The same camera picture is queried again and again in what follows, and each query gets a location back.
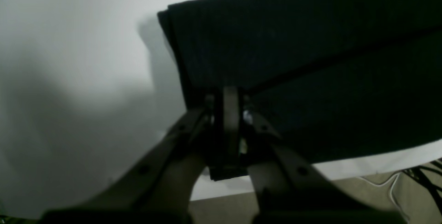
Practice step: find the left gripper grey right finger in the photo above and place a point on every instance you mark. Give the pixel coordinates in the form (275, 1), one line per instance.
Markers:
(288, 189)

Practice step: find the black T-shirt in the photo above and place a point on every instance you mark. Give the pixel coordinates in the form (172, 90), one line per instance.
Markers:
(336, 78)

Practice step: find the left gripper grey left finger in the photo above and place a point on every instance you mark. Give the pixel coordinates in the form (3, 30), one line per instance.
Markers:
(158, 188)

